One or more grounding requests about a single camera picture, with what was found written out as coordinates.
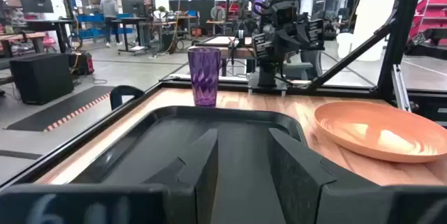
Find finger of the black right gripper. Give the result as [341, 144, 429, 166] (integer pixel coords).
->
[251, 31, 277, 61]
[305, 17, 326, 52]

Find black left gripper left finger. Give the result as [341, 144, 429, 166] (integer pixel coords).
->
[142, 128, 219, 224]

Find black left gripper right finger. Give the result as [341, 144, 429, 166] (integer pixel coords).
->
[268, 128, 337, 224]

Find black plastic tray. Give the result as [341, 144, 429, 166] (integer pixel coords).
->
[71, 105, 309, 224]

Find purple faceted plastic cup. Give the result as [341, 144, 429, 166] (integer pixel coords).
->
[187, 46, 222, 108]

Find wooden bowl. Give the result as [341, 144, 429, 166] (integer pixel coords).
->
[313, 100, 447, 165]

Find wooden workstation table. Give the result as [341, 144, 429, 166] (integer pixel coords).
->
[187, 35, 258, 77]

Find person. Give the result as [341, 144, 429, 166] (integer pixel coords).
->
[210, 4, 227, 23]
[99, 0, 120, 47]
[140, 0, 155, 47]

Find silver aluminium bar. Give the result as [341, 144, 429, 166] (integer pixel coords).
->
[390, 64, 412, 112]

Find black chair back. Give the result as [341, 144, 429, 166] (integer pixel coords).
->
[109, 84, 145, 111]

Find red shelf rack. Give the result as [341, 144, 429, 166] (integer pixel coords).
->
[407, 0, 447, 47]

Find black floor mat striped edge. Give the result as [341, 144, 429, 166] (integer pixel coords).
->
[6, 84, 115, 133]

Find red and black case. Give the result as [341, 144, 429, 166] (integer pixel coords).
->
[68, 50, 96, 76]

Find blue storage bins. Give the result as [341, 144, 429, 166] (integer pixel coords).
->
[75, 13, 134, 39]

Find black box on floor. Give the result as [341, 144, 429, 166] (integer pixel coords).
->
[9, 53, 75, 106]

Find black standing desk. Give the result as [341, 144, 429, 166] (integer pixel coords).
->
[25, 19, 75, 54]

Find wooden bench table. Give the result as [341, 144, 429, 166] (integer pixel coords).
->
[0, 31, 48, 59]

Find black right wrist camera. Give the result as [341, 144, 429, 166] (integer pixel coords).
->
[270, 1, 298, 28]

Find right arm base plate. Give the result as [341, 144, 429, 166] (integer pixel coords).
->
[247, 72, 289, 96]

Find black diagonal frame brace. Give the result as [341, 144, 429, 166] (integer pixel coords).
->
[306, 17, 399, 91]

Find black upright frame post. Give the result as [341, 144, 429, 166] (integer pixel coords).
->
[376, 0, 427, 96]

